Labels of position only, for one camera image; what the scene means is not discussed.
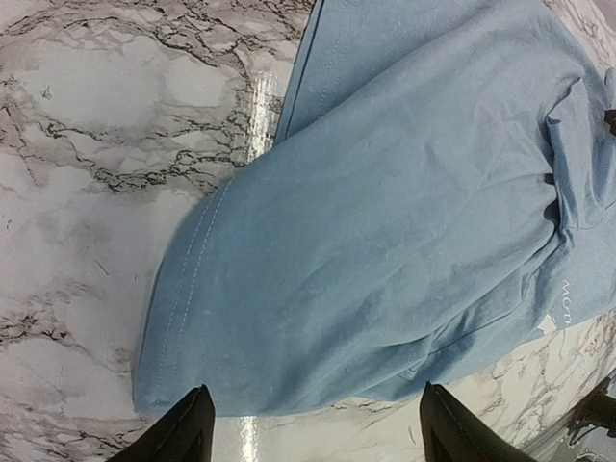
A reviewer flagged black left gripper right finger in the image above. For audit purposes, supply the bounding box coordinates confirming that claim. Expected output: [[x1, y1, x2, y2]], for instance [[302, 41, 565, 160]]
[[420, 382, 534, 462]]

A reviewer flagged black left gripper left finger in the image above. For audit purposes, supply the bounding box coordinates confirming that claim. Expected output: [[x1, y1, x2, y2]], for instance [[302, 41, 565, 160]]
[[109, 386, 216, 462]]

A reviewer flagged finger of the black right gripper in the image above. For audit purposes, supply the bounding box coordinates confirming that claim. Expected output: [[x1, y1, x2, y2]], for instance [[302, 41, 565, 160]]
[[603, 109, 616, 137]]

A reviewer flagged light blue garment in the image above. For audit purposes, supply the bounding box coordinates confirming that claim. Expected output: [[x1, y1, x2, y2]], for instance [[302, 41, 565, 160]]
[[133, 1, 615, 417]]

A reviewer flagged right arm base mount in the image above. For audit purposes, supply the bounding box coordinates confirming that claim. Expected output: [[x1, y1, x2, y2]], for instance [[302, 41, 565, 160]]
[[572, 370, 615, 438]]

